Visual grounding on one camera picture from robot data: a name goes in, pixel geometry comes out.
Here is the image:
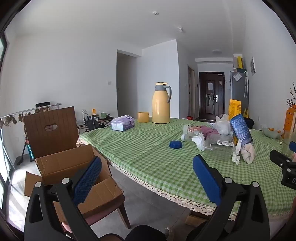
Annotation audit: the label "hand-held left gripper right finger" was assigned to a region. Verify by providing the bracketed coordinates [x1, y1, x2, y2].
[192, 154, 271, 241]

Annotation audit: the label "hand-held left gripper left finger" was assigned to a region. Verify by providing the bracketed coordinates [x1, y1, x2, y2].
[24, 156, 109, 241]

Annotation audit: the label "brown cardboard box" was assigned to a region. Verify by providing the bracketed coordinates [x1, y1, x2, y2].
[24, 144, 124, 215]

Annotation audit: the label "white cloth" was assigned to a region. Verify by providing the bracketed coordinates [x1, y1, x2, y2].
[240, 142, 256, 164]

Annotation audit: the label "small white tissue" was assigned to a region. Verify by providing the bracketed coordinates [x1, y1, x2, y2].
[231, 141, 241, 165]

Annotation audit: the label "clear plastic container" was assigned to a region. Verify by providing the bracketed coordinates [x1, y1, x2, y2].
[205, 134, 236, 151]

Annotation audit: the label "pink cloth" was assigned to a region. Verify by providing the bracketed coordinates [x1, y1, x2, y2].
[200, 126, 219, 139]

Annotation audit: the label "blue carton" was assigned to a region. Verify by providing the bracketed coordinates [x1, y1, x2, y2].
[230, 114, 253, 144]

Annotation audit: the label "clear plastic bottle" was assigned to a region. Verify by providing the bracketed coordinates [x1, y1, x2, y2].
[181, 125, 201, 141]

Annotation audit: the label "white plastic bag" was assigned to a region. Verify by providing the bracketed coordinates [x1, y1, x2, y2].
[214, 113, 234, 135]

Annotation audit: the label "yellow packet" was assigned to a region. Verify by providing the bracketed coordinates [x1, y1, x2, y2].
[229, 99, 241, 121]

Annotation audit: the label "clear glass cup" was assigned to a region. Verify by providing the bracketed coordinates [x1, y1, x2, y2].
[282, 131, 296, 156]

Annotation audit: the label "green fruit bowl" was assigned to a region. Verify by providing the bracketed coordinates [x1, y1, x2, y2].
[261, 125, 283, 139]

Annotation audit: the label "yellow paper box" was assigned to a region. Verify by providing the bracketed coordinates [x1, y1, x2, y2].
[283, 109, 296, 132]

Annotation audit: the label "flat cardboard piece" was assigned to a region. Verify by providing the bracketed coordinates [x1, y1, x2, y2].
[185, 214, 210, 229]

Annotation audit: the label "brown wooden chair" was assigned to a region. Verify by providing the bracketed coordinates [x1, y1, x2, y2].
[23, 106, 131, 232]

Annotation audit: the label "dried flower branches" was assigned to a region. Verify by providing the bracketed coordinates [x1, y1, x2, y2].
[286, 83, 296, 108]

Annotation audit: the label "black camping chair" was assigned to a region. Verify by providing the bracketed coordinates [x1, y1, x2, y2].
[84, 117, 104, 131]

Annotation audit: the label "green checkered tablecloth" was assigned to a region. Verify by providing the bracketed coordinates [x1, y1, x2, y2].
[76, 116, 296, 220]

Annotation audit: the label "purple tissue pack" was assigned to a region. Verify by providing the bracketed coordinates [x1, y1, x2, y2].
[111, 115, 135, 132]

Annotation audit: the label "teal vacuum cleaner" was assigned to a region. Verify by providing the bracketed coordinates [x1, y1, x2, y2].
[16, 138, 36, 165]

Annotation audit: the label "grey refrigerator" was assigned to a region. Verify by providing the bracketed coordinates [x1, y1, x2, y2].
[229, 71, 249, 116]

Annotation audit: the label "dark entrance door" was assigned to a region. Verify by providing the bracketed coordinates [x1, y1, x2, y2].
[199, 72, 225, 121]

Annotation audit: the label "person's dark pants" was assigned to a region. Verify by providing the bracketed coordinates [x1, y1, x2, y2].
[125, 224, 167, 241]

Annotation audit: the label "yellow cup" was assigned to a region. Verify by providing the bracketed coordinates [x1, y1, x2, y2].
[137, 112, 150, 123]

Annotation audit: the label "yellow thermos jug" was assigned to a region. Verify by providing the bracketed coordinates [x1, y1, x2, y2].
[152, 82, 172, 124]

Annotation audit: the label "metal drying rack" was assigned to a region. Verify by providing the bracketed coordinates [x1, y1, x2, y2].
[0, 104, 62, 130]

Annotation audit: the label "black window frame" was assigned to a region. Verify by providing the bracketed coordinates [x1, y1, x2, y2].
[0, 34, 15, 186]

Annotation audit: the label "white wall panel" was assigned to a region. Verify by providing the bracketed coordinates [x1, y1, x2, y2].
[250, 56, 258, 76]

